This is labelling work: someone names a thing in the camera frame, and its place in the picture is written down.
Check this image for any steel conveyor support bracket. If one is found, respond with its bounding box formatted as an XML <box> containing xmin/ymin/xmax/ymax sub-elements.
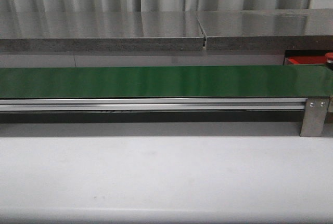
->
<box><xmin>300</xmin><ymin>98</ymin><xmax>329</xmax><ymax>137</ymax></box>

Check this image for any green conveyor belt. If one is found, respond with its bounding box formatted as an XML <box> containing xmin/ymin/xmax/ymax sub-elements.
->
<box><xmin>1</xmin><ymin>65</ymin><xmax>332</xmax><ymax>99</ymax></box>

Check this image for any right steel counter top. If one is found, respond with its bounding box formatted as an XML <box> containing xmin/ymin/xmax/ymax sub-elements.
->
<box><xmin>197</xmin><ymin>9</ymin><xmax>332</xmax><ymax>51</ymax></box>

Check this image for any red mushroom push button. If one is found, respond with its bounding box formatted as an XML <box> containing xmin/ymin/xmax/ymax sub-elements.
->
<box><xmin>325</xmin><ymin>52</ymin><xmax>333</xmax><ymax>70</ymax></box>

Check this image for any red plastic bin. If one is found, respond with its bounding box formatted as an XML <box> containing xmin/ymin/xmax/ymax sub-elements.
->
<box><xmin>286</xmin><ymin>56</ymin><xmax>327</xmax><ymax>65</ymax></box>

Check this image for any aluminium conveyor side rail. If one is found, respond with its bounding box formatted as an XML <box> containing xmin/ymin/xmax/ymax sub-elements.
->
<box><xmin>1</xmin><ymin>98</ymin><xmax>306</xmax><ymax>111</ymax></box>

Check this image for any left steel counter top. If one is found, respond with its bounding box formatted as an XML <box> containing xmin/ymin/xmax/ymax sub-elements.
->
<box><xmin>1</xmin><ymin>12</ymin><xmax>204</xmax><ymax>52</ymax></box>

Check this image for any steel counter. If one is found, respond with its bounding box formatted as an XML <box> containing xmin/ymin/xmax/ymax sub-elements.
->
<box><xmin>197</xmin><ymin>9</ymin><xmax>332</xmax><ymax>51</ymax></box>
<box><xmin>1</xmin><ymin>12</ymin><xmax>204</xmax><ymax>52</ymax></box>

